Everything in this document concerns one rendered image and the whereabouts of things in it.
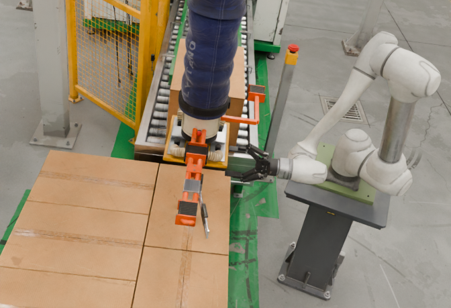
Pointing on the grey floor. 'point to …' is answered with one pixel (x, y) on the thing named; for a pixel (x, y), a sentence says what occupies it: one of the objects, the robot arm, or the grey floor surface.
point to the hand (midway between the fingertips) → (229, 161)
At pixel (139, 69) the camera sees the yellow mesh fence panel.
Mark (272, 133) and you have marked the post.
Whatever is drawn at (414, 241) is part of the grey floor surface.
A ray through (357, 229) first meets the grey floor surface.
